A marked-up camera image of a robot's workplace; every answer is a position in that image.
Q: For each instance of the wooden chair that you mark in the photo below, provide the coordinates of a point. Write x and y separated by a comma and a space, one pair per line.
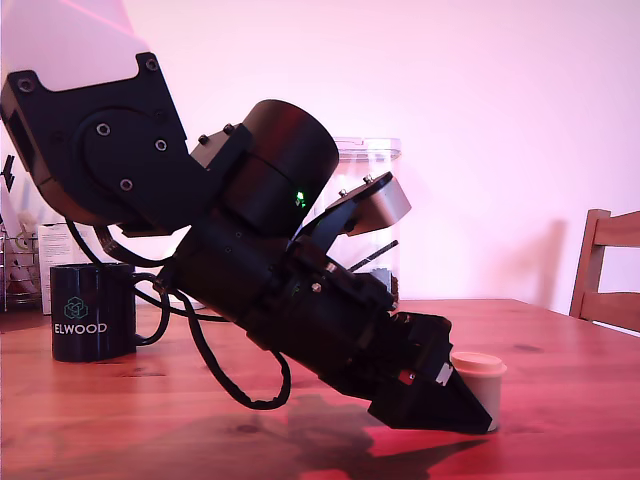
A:
607, 305

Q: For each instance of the dark coffee beans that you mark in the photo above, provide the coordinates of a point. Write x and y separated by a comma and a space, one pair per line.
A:
394, 289

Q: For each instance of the black ELWOOD mug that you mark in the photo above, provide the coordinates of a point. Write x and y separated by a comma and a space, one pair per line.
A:
92, 310

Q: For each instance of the beige coffee capsule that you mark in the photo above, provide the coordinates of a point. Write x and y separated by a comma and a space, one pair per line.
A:
482, 382

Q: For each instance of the black coffee scoop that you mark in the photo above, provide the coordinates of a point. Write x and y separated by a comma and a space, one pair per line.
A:
380, 252

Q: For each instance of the white cardboard box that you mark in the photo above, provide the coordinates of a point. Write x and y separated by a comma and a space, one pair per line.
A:
57, 245

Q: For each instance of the black zigzag object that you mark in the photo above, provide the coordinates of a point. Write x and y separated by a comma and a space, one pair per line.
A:
7, 172

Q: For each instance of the white papers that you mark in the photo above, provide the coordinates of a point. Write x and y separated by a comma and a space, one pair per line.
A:
12, 270

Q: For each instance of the clear plastic storage jar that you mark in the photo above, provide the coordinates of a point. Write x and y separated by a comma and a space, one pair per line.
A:
370, 150

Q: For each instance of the grey camera box on bracket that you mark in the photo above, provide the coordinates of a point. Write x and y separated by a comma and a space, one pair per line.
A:
385, 205

